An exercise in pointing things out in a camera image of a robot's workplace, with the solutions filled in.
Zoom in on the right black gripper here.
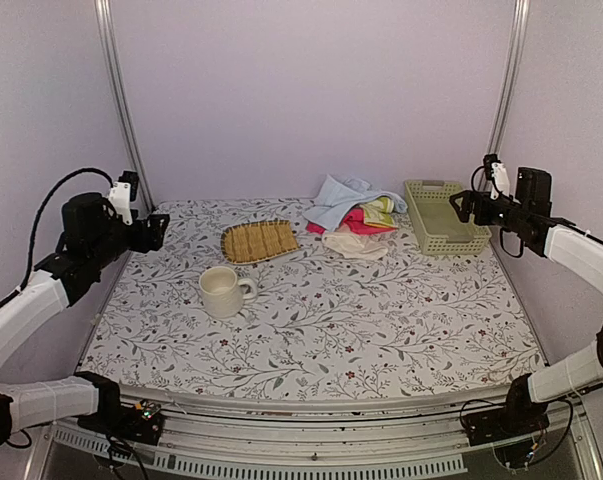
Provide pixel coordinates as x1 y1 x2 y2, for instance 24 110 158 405
450 190 530 233

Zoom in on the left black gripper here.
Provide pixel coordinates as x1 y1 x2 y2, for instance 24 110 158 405
90 209 170 269

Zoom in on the cream towel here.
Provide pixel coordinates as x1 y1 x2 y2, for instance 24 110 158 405
321 231 389 261

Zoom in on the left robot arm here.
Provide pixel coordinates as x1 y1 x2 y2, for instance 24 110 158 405
0 192 170 446

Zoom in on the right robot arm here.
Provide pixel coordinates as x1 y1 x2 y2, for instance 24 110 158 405
449 162 603 436

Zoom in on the green plastic basket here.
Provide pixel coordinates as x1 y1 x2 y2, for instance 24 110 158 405
404 180 491 256

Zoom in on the yellow green patterned towel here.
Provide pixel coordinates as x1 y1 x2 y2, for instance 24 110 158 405
359 196 396 229

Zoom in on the woven bamboo tray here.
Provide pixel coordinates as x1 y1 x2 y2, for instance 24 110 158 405
221 220 299 265

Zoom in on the cream ceramic mug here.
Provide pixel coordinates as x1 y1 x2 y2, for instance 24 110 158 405
199 266 258 319

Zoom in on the pink towel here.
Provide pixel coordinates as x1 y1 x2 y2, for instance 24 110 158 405
305 207 398 237

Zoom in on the floral tablecloth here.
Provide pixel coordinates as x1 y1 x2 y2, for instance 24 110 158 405
82 199 545 402

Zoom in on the light blue towel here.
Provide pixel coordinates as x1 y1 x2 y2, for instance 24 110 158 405
303 175 407 232

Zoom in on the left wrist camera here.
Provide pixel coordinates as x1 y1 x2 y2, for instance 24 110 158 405
108 170 139 226

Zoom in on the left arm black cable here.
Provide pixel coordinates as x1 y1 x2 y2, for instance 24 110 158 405
19 167 115 296

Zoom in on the right aluminium post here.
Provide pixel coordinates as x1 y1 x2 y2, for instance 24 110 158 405
487 0 530 154

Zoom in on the aluminium post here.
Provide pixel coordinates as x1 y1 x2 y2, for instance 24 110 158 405
487 0 530 154
94 0 155 212

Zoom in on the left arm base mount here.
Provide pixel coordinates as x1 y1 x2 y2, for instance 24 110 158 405
76 372 165 446

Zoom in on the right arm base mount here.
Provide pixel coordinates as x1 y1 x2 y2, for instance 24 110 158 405
460 374 550 446

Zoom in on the left aluminium post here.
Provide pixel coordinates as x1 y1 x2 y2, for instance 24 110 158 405
94 0 155 212

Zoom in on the front aluminium rail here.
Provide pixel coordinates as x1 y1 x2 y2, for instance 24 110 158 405
24 387 603 479

